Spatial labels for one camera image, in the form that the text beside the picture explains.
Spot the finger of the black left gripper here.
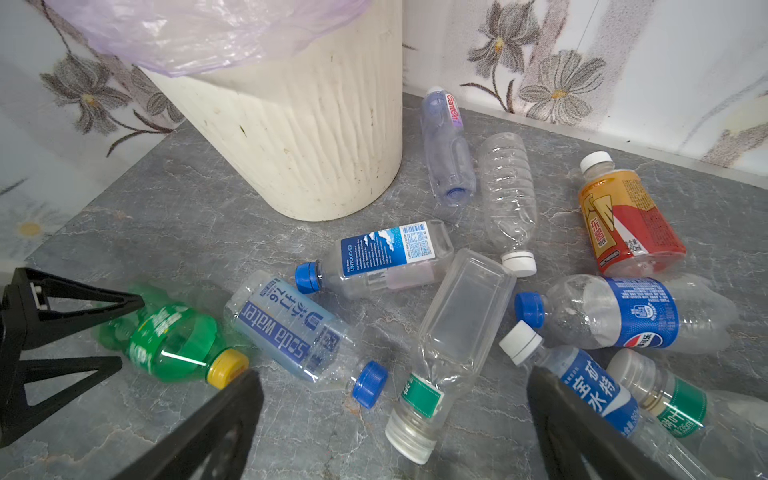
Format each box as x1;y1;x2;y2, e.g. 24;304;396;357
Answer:
1;356;123;448
1;267;145;351

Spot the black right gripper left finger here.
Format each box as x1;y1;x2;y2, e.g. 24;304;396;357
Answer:
116;369;265;479

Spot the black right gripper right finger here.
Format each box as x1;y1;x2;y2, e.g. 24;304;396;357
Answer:
527;366;677;479

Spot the green soda bottle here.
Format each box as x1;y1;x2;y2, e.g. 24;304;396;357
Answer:
91;282;250;390

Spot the soda water blue label bottle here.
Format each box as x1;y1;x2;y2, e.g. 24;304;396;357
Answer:
224;270;389;409

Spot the Pepsi blue label bottle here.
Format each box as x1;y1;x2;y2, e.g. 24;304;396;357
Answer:
514;273;740;354

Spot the untouched water blue label bottle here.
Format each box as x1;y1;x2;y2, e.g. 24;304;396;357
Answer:
294;219;455;300

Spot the pink bin liner bag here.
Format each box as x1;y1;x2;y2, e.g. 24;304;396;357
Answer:
50;0;370;77

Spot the cream waste bin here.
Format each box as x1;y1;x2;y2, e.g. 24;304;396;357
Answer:
152;1;403;222

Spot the blue label white cap bottle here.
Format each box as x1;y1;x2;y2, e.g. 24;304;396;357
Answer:
499;321;714;479

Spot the clear bottle green label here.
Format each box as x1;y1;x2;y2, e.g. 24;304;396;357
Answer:
607;349;767;479

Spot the clear square bottle green band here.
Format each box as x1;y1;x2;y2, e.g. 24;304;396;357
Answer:
385;248;516;465

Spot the orange red label bottle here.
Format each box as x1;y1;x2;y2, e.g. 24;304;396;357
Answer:
578;151;687;277

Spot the clear ribbed bottle white cap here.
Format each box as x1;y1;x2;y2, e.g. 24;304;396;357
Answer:
478;132;538;278

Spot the purple tinted Cancer bottle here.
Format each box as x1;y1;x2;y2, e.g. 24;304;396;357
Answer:
420;86;477;208

